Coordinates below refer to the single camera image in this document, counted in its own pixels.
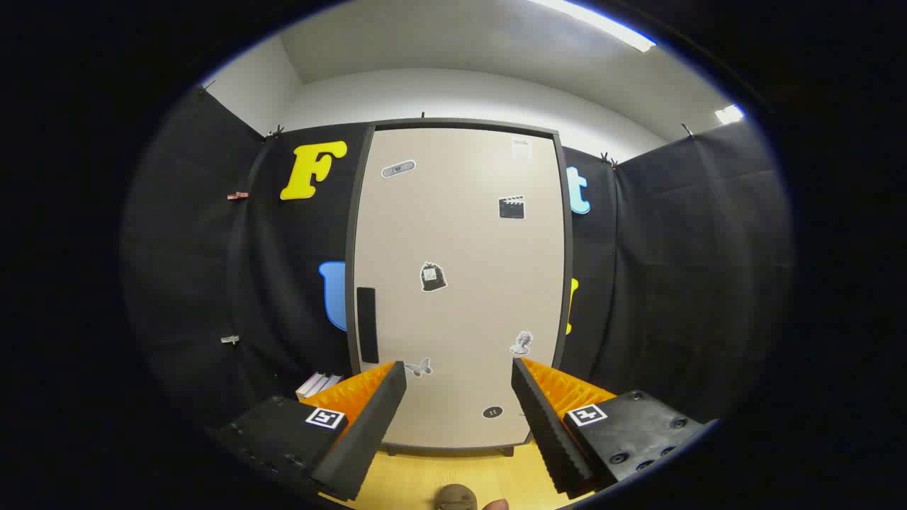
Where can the beige shoe cabinet door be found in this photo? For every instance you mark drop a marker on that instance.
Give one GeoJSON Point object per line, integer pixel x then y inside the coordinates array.
{"type": "Point", "coordinates": [460, 234]}

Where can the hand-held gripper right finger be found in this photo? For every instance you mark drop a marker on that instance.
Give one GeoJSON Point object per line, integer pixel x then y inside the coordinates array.
{"type": "Point", "coordinates": [549, 432]}

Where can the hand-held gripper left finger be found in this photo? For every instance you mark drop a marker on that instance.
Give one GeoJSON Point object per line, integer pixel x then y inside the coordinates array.
{"type": "Point", "coordinates": [368, 432]}

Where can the white cover book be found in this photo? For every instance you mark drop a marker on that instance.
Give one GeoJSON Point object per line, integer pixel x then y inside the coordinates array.
{"type": "Point", "coordinates": [310, 384]}

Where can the small ceiling light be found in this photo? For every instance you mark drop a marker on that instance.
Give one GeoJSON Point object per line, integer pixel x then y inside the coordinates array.
{"type": "Point", "coordinates": [730, 113]}

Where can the black backdrop cloth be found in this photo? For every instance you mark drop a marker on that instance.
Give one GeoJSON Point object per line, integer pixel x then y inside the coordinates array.
{"type": "Point", "coordinates": [694, 269]}

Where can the brown fuzzy shoe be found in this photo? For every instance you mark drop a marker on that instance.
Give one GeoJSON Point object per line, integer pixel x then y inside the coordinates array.
{"type": "Point", "coordinates": [455, 497]}

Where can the long ceiling light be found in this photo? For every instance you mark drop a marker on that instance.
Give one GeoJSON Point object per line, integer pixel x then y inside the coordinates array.
{"type": "Point", "coordinates": [595, 25]}

